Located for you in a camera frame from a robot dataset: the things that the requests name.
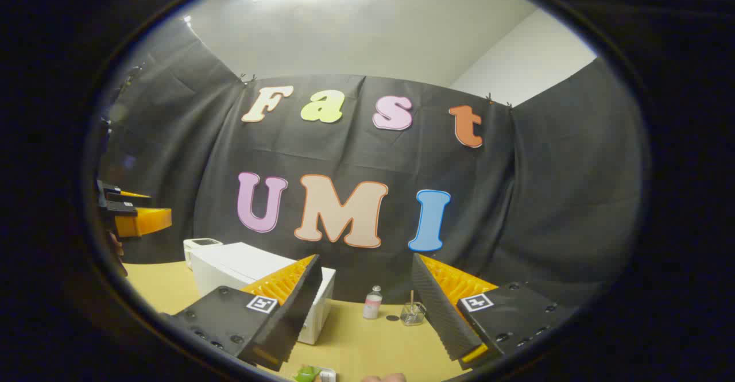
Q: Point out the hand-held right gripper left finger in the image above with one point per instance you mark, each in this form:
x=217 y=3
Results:
x=293 y=313

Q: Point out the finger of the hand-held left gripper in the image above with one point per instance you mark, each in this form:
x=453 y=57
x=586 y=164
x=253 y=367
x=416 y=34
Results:
x=146 y=221
x=135 y=197

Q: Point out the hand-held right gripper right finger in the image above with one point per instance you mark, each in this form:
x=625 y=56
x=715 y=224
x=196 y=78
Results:
x=442 y=313

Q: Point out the lettuce bread sandwich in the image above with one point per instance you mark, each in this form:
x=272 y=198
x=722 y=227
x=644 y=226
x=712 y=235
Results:
x=307 y=374

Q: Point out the white microwave oven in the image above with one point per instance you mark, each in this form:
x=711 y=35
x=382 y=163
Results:
x=229 y=267

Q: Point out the clear glass cup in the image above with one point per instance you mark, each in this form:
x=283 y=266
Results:
x=412 y=315

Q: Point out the thin wooden stick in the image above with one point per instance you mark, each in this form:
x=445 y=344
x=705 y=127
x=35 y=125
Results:
x=412 y=298

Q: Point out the white toaster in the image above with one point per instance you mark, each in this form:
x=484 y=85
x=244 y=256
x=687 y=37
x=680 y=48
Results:
x=195 y=247

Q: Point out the small pink label bottle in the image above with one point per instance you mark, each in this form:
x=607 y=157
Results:
x=372 y=304

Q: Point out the black backdrop cloth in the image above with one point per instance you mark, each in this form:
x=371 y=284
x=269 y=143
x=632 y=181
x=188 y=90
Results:
x=517 y=198

